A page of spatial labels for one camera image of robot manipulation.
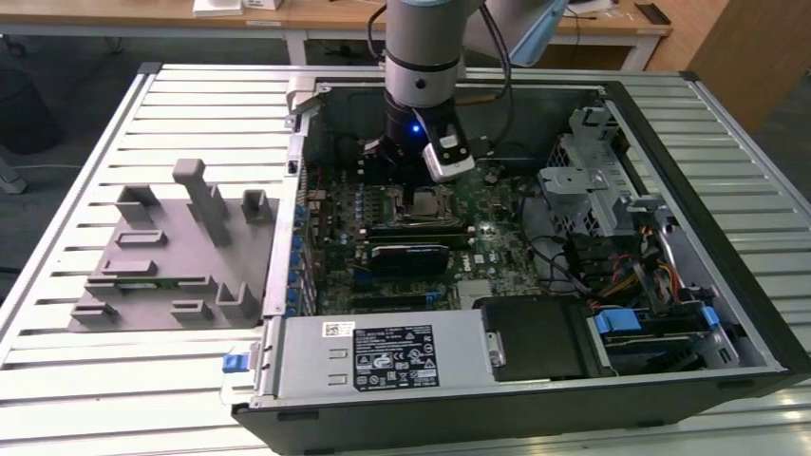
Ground metal socket cover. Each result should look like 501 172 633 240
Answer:
392 183 459 225

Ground CPU socket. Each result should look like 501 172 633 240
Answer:
391 182 462 227

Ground RAM slot black clips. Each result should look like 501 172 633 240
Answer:
366 224 471 234

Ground green RAM stick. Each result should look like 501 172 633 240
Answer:
368 231 471 248
116 279 215 291

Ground black heatsink block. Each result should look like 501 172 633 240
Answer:
370 242 453 286

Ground green motherboard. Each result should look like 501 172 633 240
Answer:
303 159 553 317

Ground silver finned heatsink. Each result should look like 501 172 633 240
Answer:
457 279 494 305

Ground black expansion slot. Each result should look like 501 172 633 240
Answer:
351 293 439 309

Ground silver drive cage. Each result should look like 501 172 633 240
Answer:
537 106 654 241

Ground black power supply label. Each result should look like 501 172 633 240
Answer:
351 325 441 391

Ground black air shroud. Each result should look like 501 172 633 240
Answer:
478 294 601 383

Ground silver power supply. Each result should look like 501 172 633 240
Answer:
278 313 497 399

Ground grey parts rack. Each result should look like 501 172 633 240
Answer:
67 159 280 333

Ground blue disk carrier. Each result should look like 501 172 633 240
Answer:
590 306 723 341

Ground black PC case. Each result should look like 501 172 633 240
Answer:
228 75 811 456

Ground wooden desk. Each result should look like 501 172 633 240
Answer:
0 0 674 72

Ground wooden cabinet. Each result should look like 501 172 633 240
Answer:
646 0 811 139

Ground metal disk bay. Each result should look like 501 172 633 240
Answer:
586 303 762 381

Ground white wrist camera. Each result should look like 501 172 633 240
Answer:
410 107 478 184

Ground black camera cable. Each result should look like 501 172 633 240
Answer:
471 3 517 158

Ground black cable bundle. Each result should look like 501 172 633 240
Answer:
523 232 614 300

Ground yellow red wire bundle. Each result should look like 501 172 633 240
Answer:
595 225 693 310

